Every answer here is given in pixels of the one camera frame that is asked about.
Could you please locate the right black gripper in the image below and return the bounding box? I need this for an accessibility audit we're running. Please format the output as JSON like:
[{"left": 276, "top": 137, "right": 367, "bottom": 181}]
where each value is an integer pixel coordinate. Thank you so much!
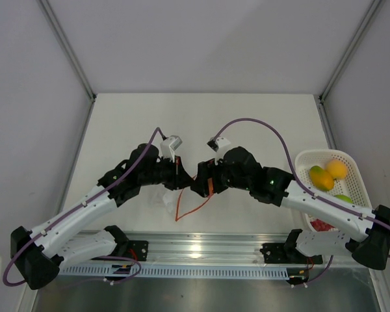
[{"left": 190, "top": 158, "right": 252, "bottom": 198}]

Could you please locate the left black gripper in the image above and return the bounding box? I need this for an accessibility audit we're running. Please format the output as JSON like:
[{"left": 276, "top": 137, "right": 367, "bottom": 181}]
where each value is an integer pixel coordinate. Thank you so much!
[{"left": 139, "top": 155, "right": 194, "bottom": 191}]

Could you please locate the clear zip top bag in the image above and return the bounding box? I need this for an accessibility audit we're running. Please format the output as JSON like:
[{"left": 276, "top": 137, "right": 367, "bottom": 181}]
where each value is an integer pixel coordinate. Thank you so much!
[{"left": 149, "top": 187, "right": 212, "bottom": 222}]

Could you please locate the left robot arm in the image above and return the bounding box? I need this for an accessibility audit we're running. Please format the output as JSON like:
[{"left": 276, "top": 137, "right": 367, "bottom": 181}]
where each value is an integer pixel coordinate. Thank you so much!
[{"left": 10, "top": 136, "right": 192, "bottom": 290}]

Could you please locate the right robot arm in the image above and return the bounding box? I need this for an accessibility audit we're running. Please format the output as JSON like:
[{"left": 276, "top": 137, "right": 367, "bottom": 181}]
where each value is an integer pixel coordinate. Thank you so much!
[{"left": 190, "top": 147, "right": 390, "bottom": 270}]

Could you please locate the yellow green mango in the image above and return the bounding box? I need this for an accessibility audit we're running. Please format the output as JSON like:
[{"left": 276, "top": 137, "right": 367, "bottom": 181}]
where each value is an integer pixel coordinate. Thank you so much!
[{"left": 309, "top": 166, "right": 335, "bottom": 192}]

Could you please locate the red grape bunch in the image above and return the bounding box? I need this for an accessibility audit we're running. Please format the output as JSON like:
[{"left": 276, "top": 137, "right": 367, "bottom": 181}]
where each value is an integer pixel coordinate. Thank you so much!
[{"left": 310, "top": 219, "right": 333, "bottom": 231}]

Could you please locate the orange fruit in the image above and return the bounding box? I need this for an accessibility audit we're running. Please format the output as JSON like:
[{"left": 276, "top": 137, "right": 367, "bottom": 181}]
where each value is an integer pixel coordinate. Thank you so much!
[{"left": 325, "top": 159, "right": 348, "bottom": 179}]

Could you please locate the green apple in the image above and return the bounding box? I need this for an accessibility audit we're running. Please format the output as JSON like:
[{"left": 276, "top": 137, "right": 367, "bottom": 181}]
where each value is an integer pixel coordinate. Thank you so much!
[{"left": 334, "top": 194, "right": 354, "bottom": 204}]

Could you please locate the white perforated plastic basket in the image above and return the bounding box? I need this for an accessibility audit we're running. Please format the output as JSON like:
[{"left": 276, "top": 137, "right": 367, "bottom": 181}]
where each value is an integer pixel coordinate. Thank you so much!
[{"left": 294, "top": 149, "right": 376, "bottom": 233}]

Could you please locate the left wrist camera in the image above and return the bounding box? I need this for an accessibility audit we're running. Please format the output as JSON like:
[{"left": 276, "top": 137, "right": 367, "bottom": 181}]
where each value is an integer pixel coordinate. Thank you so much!
[{"left": 160, "top": 135, "right": 183, "bottom": 162}]

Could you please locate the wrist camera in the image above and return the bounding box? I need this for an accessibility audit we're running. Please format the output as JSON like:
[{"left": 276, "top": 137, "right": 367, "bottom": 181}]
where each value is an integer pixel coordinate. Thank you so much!
[
  {"left": 207, "top": 136, "right": 231, "bottom": 163},
  {"left": 160, "top": 135, "right": 183, "bottom": 162}
]

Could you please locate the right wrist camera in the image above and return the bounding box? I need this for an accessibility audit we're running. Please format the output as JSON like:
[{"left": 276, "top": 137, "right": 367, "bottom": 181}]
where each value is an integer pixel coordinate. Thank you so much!
[{"left": 207, "top": 136, "right": 231, "bottom": 163}]

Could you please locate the aluminium mounting rail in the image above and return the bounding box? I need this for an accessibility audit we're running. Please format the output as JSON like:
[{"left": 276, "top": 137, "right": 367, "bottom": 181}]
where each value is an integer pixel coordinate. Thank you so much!
[{"left": 57, "top": 231, "right": 371, "bottom": 267}]

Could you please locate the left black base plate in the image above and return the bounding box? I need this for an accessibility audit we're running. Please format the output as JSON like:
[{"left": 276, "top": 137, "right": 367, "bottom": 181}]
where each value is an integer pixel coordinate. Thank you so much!
[{"left": 126, "top": 240, "right": 149, "bottom": 262}]

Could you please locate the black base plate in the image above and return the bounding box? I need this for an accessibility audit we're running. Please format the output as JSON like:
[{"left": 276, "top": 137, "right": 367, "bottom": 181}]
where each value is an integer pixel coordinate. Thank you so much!
[
  {"left": 259, "top": 243, "right": 323, "bottom": 265},
  {"left": 126, "top": 240, "right": 149, "bottom": 262}
]

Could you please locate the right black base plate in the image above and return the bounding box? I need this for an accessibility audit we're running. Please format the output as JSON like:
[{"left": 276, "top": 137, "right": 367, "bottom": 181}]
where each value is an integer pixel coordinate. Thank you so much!
[{"left": 259, "top": 243, "right": 323, "bottom": 265}]

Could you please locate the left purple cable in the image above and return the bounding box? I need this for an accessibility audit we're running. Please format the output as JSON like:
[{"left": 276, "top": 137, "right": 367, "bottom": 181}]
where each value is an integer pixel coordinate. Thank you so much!
[{"left": 3, "top": 126, "right": 142, "bottom": 287}]

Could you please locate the purple cable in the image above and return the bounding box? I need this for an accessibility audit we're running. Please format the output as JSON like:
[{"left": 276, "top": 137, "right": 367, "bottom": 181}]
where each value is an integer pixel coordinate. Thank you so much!
[
  {"left": 3, "top": 126, "right": 142, "bottom": 287},
  {"left": 213, "top": 118, "right": 390, "bottom": 287}
]

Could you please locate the white slotted cable duct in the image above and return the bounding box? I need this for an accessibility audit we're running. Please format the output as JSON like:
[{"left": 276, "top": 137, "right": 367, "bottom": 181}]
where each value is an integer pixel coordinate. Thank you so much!
[{"left": 60, "top": 263, "right": 289, "bottom": 280}]

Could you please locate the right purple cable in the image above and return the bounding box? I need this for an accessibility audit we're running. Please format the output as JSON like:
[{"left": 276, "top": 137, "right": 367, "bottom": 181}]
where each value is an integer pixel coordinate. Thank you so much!
[{"left": 213, "top": 118, "right": 390, "bottom": 287}]

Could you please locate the left corner frame post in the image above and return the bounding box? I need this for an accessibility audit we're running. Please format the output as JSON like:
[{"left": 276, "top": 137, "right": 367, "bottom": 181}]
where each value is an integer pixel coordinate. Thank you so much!
[{"left": 37, "top": 0, "right": 96, "bottom": 98}]

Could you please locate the corner frame post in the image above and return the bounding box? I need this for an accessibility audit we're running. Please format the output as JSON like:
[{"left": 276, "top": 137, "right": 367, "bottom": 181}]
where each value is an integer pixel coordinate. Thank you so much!
[
  {"left": 37, "top": 0, "right": 96, "bottom": 98},
  {"left": 318, "top": 0, "right": 387, "bottom": 100}
]

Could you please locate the right corner frame post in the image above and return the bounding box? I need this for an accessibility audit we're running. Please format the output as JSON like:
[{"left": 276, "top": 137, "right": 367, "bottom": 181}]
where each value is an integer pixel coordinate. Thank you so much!
[{"left": 318, "top": 0, "right": 387, "bottom": 100}]

